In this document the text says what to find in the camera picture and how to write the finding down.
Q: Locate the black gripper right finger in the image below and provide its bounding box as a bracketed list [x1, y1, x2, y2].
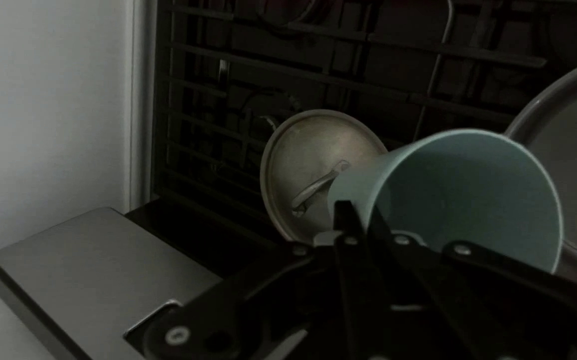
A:
[366, 209, 577, 360]

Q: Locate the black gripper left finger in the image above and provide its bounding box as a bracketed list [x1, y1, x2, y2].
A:
[142, 197, 378, 360]

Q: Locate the light blue plastic cup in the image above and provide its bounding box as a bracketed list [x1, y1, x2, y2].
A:
[326, 126, 568, 275]

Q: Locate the steel pot lid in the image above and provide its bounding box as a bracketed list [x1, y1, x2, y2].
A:
[258, 107, 390, 246]

